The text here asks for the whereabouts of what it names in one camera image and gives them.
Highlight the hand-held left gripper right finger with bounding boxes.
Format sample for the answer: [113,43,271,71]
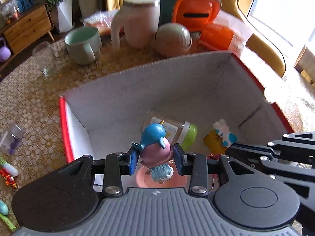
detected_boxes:
[173,144,266,197]

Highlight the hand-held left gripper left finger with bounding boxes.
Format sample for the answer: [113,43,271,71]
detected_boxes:
[58,145,139,197]

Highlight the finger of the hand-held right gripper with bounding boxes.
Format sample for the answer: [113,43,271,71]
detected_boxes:
[225,132,315,154]
[225,152,315,202]

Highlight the white bunny keychain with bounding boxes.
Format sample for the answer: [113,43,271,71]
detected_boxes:
[213,119,238,147]

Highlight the doll figure with blue hat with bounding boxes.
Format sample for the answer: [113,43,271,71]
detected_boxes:
[132,120,190,189]

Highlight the baby bottle with green cap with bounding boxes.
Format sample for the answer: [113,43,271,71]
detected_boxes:
[142,112,198,151]

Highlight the yellow carton box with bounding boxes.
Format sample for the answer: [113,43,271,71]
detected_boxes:
[203,130,228,154]

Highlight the red cardboard box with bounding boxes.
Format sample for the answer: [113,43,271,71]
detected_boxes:
[59,51,296,192]

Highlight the white glue tube green label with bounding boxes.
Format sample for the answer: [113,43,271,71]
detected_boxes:
[0,159,19,177]

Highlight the yellow chair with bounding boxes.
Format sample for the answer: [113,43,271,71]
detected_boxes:
[214,0,287,77]

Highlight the light wooden furniture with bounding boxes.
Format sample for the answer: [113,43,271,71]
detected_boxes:
[294,45,315,84]

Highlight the orange plastic package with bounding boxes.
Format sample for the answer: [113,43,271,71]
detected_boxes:
[199,11,251,56]

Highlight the round beige container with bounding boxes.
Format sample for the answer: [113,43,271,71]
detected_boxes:
[155,23,192,57]

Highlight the small clear bottle silver cap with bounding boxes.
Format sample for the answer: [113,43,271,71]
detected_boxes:
[0,122,25,156]

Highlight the red and orange toy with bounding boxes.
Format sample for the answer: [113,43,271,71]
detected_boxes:
[0,168,18,192]

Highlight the pale green mug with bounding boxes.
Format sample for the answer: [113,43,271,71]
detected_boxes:
[64,27,102,65]

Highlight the clear drinking glass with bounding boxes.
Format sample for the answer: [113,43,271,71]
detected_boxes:
[32,42,59,77]

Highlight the green marker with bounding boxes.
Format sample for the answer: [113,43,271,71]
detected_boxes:
[0,211,18,232]

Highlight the dark green utensil holder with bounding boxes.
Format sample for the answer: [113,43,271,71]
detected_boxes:
[151,0,217,29]

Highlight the white planter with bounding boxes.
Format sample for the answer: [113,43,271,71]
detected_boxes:
[53,0,74,33]

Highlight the purple kettlebell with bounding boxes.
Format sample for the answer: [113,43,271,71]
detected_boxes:
[0,37,11,63]

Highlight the wooden media cabinet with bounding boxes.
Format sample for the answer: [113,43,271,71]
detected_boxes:
[0,4,55,74]

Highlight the blue plastic item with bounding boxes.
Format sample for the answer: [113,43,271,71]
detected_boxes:
[15,0,35,9]

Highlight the clear plastic bag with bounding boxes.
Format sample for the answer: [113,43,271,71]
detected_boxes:
[0,1,20,22]

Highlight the pink jug with handle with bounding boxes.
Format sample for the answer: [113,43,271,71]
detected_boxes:
[110,0,161,49]

